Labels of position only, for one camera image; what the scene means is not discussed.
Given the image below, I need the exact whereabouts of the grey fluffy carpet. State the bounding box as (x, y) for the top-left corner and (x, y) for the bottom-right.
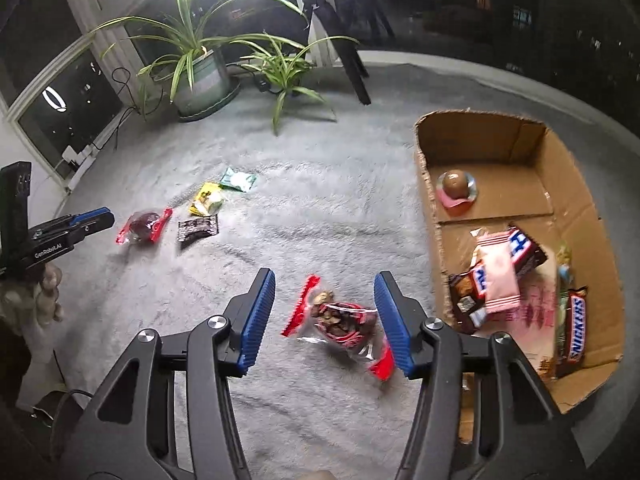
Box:
(15, 57), (640, 480)

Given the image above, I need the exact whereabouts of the pink striped snack packet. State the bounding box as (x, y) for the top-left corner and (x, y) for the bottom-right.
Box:
(474, 232), (523, 315)

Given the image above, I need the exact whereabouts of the clear bread packet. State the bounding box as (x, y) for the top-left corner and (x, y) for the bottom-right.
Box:
(517, 265), (568, 378)

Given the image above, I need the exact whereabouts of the thin dark cable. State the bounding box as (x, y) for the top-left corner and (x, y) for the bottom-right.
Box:
(20, 385), (98, 423)

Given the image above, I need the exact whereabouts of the large potted spider plant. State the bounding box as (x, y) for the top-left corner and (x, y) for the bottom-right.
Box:
(82, 0), (361, 122)

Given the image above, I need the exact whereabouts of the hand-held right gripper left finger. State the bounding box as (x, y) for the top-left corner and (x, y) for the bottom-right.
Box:
(60, 267), (277, 480)

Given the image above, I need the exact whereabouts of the red-ended date packet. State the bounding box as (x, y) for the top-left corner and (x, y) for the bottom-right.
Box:
(116, 207), (173, 247)

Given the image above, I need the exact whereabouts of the pale green snack packet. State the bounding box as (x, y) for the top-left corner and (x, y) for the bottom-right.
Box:
(220, 166), (259, 193)

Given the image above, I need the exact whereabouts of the small dark snack packet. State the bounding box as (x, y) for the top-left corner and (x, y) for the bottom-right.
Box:
(177, 214), (220, 250)

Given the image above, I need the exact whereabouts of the red-ended nut packet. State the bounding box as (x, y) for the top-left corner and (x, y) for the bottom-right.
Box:
(281, 274), (396, 381)

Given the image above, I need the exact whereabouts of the person's left hand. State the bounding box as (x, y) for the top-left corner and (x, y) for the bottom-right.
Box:
(0, 265), (65, 337)

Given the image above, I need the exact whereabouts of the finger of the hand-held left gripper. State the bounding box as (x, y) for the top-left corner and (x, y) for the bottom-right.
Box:
(70, 216), (115, 239)
(65, 207), (112, 225)

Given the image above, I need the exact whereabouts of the cardboard box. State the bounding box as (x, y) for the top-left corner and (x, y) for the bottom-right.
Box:
(412, 109), (628, 443)

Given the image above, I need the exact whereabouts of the dark green plant saucer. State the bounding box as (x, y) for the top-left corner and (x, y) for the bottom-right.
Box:
(175, 72), (243, 124)

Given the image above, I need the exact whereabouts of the long brown chocolate bar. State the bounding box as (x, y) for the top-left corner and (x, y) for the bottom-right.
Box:
(555, 285), (590, 366)

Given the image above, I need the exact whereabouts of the chocolate ball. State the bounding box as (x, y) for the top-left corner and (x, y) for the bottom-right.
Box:
(435, 169), (478, 211)

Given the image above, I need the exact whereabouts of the white window frame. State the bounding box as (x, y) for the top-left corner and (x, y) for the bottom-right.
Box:
(0, 0), (173, 181)

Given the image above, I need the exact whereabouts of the small brown chocolate bar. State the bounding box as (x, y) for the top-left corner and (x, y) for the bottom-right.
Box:
(447, 262), (493, 335)

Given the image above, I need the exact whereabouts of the person's left forearm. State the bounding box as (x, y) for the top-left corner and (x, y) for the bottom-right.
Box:
(0, 317), (61, 461)

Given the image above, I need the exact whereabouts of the small spider plant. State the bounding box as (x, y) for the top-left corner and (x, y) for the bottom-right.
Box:
(225, 32), (361, 137)

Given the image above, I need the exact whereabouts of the white power strip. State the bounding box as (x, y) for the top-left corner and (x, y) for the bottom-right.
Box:
(57, 142), (98, 171)

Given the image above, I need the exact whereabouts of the black cable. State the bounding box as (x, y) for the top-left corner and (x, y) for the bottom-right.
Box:
(97, 66), (167, 152)

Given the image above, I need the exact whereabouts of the yellow snack packet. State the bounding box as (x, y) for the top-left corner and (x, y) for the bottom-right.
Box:
(189, 181), (225, 217)

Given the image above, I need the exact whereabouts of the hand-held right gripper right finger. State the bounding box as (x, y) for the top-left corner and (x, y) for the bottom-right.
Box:
(372, 270), (576, 480)

